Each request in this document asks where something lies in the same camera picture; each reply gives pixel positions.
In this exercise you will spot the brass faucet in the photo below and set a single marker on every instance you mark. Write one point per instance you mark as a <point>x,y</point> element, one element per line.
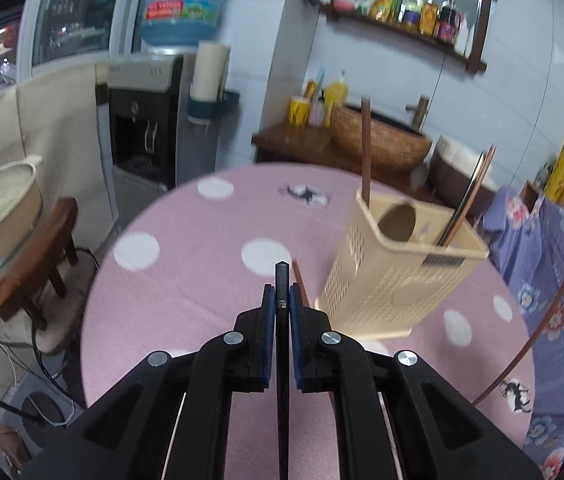
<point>418,111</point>

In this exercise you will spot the woven basin sink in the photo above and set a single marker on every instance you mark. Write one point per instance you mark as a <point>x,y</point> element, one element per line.
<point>394,146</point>

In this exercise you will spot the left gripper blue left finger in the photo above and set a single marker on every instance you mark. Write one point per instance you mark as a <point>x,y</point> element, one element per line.
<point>168,417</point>

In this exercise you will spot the wooden wall shelf mirror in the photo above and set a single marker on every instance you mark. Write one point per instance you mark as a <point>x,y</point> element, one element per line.
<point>457,28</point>

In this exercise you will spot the brown white rice cooker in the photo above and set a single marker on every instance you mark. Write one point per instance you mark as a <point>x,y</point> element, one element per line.
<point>451,167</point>

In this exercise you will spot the dark wooden chopstick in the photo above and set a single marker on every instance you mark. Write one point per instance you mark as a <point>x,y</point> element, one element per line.
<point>282,364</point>

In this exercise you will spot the yellow cup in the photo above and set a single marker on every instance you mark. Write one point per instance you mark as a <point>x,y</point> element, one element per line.
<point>298,111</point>

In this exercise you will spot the dark wooden stool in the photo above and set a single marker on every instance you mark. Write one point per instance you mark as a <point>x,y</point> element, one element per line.
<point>38,264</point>

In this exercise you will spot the blue water jug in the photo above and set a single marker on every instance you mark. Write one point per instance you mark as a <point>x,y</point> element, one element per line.
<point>178,23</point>

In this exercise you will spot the yellow soap bottle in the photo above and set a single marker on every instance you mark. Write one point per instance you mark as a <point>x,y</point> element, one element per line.
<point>335,95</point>

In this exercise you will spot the brown wooden chopstick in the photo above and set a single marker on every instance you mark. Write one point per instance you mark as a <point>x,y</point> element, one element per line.
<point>366,149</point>
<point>469,197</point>

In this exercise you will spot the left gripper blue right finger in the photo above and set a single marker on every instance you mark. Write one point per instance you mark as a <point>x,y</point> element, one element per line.
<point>396,417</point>

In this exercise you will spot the pink polka dot tablecloth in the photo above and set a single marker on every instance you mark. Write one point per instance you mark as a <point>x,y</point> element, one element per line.
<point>184,269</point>

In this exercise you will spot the purple floral cloth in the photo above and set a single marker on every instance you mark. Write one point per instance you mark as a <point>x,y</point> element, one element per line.
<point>526,245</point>

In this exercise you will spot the water dispenser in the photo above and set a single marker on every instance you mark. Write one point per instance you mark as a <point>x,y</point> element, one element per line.
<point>154,145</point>

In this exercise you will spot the steel spoon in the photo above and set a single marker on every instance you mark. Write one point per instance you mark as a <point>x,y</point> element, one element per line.
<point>397,224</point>

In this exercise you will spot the black gold chopstick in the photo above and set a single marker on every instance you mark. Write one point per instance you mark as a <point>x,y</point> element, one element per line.
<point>464,199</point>

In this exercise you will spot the beige plastic utensil holder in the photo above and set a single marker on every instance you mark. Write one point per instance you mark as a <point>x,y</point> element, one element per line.
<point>379,288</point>

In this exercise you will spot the yellow roll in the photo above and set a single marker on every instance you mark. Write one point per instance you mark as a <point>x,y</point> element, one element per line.
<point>555,184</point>

